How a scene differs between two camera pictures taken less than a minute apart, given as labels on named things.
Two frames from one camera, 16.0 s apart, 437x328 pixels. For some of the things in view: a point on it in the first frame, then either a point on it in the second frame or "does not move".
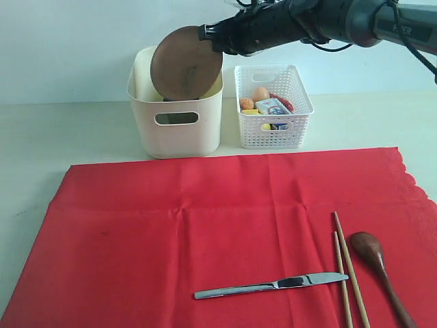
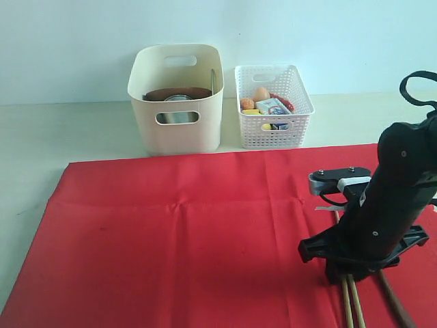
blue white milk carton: x=272 y=106 does not move
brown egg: x=260 y=93 does not move
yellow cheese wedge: x=250 y=111 does not move
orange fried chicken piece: x=246 y=104 does not move
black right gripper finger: x=226 y=45 -> x=362 y=273
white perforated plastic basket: x=280 y=131 does not move
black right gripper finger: x=208 y=31 -> x=334 y=270
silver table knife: x=293 y=281 -> x=212 y=81
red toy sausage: x=286 y=103 does not move
